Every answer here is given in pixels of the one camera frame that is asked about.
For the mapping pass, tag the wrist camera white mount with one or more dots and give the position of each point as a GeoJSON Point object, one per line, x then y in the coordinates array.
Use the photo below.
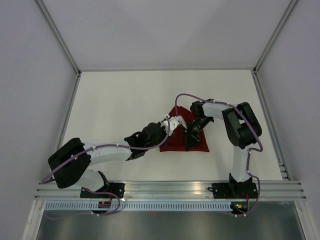
{"type": "Point", "coordinates": [181, 121]}
{"type": "Point", "coordinates": [170, 123]}

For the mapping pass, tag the white slotted cable duct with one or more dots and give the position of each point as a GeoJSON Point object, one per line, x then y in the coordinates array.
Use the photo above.
{"type": "Point", "coordinates": [211, 206]}

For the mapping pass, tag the red cloth napkin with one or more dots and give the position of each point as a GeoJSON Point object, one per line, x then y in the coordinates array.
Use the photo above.
{"type": "Point", "coordinates": [177, 142]}

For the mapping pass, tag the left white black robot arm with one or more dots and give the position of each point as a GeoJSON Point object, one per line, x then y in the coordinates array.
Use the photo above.
{"type": "Point", "coordinates": [70, 164]}

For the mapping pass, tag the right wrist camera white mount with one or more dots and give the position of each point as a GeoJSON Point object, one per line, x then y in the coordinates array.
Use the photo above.
{"type": "Point", "coordinates": [181, 121]}

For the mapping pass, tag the aluminium frame rail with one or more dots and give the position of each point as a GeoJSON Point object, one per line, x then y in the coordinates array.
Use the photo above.
{"type": "Point", "coordinates": [278, 190]}

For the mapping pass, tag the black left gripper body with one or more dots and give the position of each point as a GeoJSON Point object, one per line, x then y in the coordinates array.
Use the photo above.
{"type": "Point", "coordinates": [160, 139]}

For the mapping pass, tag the right robot arm base mount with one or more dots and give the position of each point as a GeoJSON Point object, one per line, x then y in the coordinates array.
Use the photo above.
{"type": "Point", "coordinates": [233, 191]}

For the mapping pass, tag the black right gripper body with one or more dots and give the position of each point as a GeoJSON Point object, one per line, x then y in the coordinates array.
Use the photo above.
{"type": "Point", "coordinates": [193, 131]}

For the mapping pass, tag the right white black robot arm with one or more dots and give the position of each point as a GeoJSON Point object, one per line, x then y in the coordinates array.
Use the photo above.
{"type": "Point", "coordinates": [243, 131]}

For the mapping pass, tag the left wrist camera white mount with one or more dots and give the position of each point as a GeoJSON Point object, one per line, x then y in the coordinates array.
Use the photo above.
{"type": "Point", "coordinates": [170, 123]}

